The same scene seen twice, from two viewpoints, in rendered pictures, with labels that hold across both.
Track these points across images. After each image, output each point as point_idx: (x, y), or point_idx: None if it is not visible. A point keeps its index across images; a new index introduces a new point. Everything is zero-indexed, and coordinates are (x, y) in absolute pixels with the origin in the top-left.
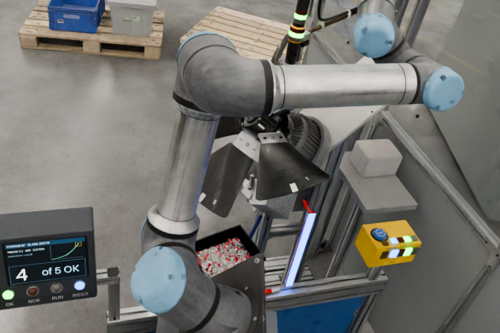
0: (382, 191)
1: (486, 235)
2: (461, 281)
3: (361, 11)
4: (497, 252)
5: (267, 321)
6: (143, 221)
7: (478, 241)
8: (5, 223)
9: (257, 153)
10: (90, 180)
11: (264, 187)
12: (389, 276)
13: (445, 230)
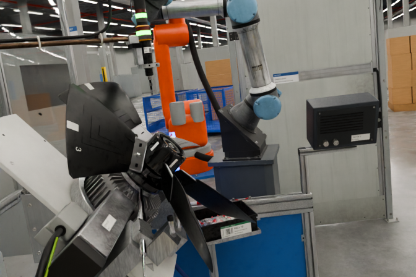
0: (7, 269)
1: (17, 193)
2: (27, 243)
3: None
4: (25, 190)
5: (214, 160)
6: (279, 101)
7: (15, 206)
8: (356, 98)
9: (138, 273)
10: None
11: (192, 143)
12: None
13: (1, 242)
